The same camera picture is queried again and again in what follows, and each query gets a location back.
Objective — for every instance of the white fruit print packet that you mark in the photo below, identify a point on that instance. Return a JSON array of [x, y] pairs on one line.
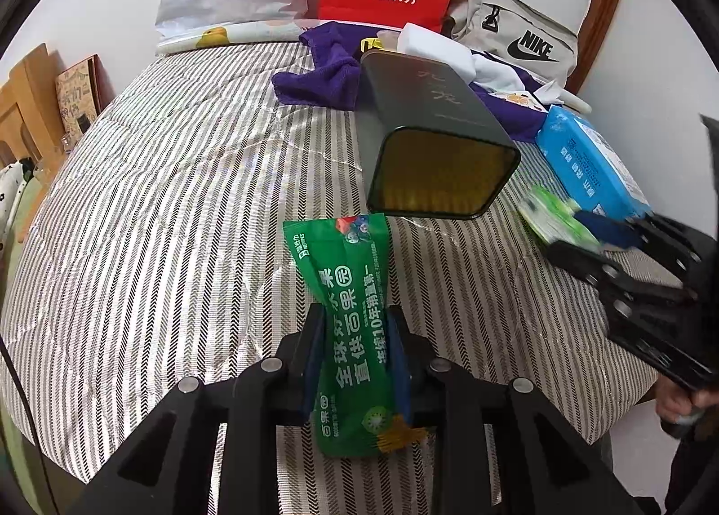
[[517, 98]]

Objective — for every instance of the wooden door frame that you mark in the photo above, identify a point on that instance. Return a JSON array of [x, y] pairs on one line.
[[604, 9]]

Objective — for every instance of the dark tin box gold interior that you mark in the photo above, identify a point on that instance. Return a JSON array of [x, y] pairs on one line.
[[432, 116]]

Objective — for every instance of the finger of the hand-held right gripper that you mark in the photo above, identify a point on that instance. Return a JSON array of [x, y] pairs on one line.
[[606, 231], [584, 262]]

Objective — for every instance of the large green snack packet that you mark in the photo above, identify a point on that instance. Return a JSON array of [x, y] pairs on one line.
[[348, 296]]

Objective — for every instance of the purple cloth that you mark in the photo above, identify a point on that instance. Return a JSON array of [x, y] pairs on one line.
[[331, 74]]

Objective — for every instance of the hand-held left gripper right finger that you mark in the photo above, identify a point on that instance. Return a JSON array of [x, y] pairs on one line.
[[400, 366]]

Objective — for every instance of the blue tissue pack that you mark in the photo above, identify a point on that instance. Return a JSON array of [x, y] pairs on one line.
[[590, 161]]

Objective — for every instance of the white foam block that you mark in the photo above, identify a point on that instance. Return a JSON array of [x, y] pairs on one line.
[[432, 46]]

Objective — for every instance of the grey fabric bag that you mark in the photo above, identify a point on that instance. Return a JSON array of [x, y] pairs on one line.
[[522, 32]]

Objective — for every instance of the wooden chair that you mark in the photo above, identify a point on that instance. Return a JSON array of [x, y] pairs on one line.
[[28, 105]]

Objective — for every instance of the white plastic item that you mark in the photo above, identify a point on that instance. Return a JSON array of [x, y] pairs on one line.
[[10, 195]]

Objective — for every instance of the small green snack packet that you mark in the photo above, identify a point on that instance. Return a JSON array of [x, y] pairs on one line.
[[553, 214]]

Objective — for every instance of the yellow soft item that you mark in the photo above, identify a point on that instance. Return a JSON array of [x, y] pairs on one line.
[[369, 44]]

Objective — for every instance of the person's right hand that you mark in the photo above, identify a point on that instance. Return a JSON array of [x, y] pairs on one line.
[[671, 408]]

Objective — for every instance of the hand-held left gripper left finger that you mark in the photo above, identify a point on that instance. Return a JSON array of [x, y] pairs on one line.
[[314, 366]]

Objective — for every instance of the brown printed box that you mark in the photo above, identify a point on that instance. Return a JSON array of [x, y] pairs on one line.
[[78, 99]]

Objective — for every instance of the duck print white pillow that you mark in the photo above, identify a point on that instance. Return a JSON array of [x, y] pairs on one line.
[[224, 36]]

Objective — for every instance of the white rolled cloth edge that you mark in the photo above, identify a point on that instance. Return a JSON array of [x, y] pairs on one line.
[[577, 104]]

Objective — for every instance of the crumpled white tissue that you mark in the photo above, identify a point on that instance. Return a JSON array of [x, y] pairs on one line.
[[553, 92]]

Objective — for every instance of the striped grey white blanket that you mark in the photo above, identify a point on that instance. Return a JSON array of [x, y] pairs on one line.
[[168, 211]]

